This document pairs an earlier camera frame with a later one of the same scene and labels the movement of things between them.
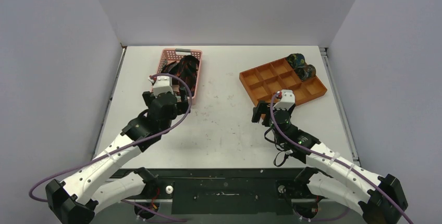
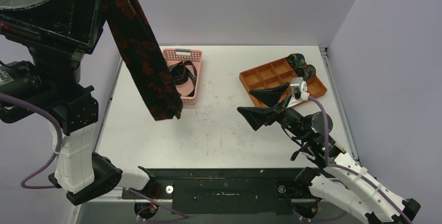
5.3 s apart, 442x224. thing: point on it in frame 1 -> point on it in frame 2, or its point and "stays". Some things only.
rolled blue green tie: x=296 y=60 stays
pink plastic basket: x=172 y=54 stays
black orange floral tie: x=187 y=70 -> x=129 y=17
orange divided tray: x=263 y=81 stays
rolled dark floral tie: x=306 y=72 stays
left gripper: x=181 y=108 -> x=71 y=6
